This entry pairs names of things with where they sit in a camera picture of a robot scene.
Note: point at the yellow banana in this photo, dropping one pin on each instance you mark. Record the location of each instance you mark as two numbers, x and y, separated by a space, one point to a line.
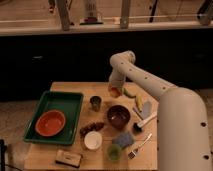
139 103

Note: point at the green plastic cup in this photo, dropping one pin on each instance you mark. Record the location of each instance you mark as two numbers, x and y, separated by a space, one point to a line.
113 152

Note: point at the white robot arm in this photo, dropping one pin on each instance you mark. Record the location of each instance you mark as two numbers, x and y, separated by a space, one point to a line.
182 127

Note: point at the white paper cup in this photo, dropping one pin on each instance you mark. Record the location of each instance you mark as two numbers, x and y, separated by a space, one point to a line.
93 140

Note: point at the small metal cup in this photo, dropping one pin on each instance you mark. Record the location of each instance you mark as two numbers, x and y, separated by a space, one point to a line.
95 103

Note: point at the brown grape bunch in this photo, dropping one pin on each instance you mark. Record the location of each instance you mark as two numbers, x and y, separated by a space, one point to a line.
95 126

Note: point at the green plastic tray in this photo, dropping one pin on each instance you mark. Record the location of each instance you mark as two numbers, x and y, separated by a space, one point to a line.
70 104

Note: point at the wooden block eraser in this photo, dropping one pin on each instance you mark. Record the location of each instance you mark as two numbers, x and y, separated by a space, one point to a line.
68 158

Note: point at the orange bowl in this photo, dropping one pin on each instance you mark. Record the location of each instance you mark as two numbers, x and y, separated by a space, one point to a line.
50 123

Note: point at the grey cloth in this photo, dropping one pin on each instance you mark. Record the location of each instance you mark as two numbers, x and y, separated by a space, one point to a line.
146 110

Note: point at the green chili pepper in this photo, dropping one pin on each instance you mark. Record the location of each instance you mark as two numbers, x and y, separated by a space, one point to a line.
128 94

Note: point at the dark purple bowl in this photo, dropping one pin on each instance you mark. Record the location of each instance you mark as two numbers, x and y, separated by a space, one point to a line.
118 116

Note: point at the black white dish brush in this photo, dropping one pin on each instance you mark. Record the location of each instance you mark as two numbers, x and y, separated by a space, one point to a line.
138 126

